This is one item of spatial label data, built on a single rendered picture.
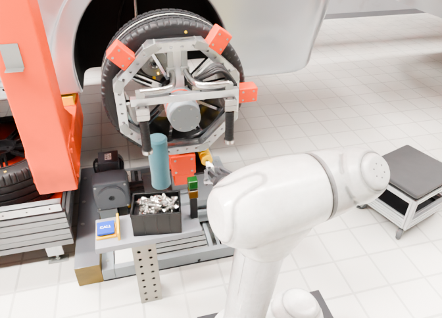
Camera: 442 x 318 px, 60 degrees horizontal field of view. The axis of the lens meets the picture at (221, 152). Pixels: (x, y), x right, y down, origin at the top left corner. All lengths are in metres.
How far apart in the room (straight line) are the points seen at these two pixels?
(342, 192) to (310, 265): 1.49
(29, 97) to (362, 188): 1.26
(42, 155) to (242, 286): 1.13
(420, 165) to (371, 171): 1.78
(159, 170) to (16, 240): 0.82
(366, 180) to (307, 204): 0.11
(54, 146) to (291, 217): 1.24
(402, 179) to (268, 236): 1.72
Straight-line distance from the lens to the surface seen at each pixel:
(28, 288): 2.21
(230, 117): 1.54
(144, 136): 1.51
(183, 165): 1.88
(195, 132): 1.92
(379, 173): 0.70
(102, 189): 2.02
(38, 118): 1.64
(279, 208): 0.62
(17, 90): 1.60
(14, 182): 2.10
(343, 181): 0.69
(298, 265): 2.14
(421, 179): 2.35
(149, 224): 1.59
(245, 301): 0.87
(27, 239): 2.15
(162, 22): 1.68
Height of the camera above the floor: 1.62
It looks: 34 degrees down
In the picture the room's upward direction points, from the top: 1 degrees clockwise
